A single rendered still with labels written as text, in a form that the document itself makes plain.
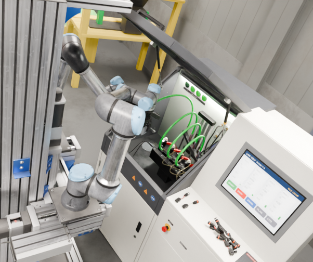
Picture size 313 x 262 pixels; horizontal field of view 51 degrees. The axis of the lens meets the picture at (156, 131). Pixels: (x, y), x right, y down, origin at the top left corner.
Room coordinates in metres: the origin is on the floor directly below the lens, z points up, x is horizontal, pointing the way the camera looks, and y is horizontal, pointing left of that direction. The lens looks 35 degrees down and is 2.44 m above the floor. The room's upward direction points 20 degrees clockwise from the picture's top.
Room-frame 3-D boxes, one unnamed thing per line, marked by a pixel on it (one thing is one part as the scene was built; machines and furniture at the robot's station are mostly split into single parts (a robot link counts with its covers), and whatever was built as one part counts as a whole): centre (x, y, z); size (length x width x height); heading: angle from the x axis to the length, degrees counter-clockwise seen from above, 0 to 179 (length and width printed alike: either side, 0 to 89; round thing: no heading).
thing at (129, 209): (1.69, 0.08, 0.44); 0.65 x 0.02 x 0.68; 51
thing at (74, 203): (1.16, 0.28, 1.09); 0.15 x 0.15 x 0.10
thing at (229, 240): (1.32, -0.57, 1.01); 0.23 x 0.11 x 0.06; 51
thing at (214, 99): (2.10, -0.25, 1.43); 0.54 x 0.03 x 0.02; 51
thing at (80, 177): (1.16, 0.27, 1.20); 0.13 x 0.12 x 0.14; 84
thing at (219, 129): (1.95, -0.43, 1.20); 0.13 x 0.03 x 0.31; 51
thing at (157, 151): (1.82, -0.18, 0.91); 0.34 x 0.10 x 0.15; 51
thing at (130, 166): (1.71, 0.07, 0.87); 0.62 x 0.04 x 0.16; 51
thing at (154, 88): (1.68, 0.09, 1.51); 0.09 x 0.08 x 0.11; 174
